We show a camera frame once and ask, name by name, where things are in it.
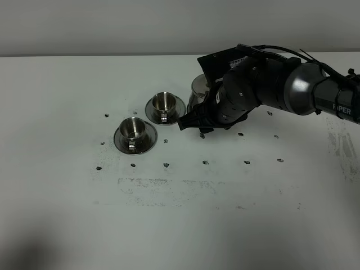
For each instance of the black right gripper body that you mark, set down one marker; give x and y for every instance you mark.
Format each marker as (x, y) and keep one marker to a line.
(238, 93)

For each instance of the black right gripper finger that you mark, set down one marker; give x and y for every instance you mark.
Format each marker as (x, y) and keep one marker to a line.
(205, 130)
(196, 118)

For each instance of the near stainless steel teacup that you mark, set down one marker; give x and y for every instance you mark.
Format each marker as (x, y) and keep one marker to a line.
(132, 132)

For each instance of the stainless steel saucer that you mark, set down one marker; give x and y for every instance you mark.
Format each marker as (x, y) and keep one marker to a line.
(147, 144)
(180, 111)

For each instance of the near stainless steel saucer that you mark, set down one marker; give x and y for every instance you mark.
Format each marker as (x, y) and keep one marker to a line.
(147, 144)

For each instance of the stainless steel teapot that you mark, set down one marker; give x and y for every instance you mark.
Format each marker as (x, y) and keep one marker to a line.
(199, 90)

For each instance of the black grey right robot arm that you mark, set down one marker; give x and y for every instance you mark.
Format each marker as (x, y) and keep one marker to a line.
(292, 86)

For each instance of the far stainless steel teacup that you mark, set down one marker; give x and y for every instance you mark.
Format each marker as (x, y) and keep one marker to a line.
(164, 106)

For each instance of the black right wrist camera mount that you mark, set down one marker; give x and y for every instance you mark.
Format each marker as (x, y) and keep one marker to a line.
(215, 65)

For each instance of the far stainless steel saucer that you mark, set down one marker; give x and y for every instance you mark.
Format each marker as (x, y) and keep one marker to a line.
(180, 111)

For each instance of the stainless steel teacup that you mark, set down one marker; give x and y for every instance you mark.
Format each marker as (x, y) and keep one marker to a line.
(164, 106)
(132, 132)

